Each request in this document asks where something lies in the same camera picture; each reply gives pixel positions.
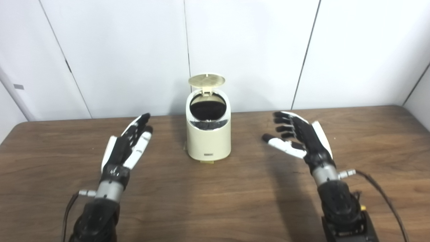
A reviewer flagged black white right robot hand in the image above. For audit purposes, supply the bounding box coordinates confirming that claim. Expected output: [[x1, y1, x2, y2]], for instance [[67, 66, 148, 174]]
[[262, 111, 336, 175]]

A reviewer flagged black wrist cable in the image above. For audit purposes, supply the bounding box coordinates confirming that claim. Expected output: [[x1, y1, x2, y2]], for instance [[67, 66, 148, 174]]
[[339, 169, 409, 242], [61, 190, 97, 242]]

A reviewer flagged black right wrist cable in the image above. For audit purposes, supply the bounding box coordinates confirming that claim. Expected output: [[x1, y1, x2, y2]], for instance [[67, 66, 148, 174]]
[[339, 169, 409, 242]]

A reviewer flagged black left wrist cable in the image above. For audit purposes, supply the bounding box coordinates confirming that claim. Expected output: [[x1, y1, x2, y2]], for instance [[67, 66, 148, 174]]
[[61, 190, 97, 242]]

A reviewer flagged cream round bin lid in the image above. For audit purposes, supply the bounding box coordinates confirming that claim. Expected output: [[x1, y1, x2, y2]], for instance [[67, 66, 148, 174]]
[[188, 73, 226, 98]]

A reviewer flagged black bin liner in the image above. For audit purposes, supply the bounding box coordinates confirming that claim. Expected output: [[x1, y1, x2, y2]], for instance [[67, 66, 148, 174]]
[[190, 102, 227, 130]]

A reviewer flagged cream-colored bin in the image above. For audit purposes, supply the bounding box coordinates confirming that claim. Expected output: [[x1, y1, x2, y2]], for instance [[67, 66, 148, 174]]
[[185, 88, 231, 161]]

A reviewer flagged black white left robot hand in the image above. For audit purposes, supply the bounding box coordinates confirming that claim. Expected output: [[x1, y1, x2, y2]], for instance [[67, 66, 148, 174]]
[[101, 113, 154, 189]]

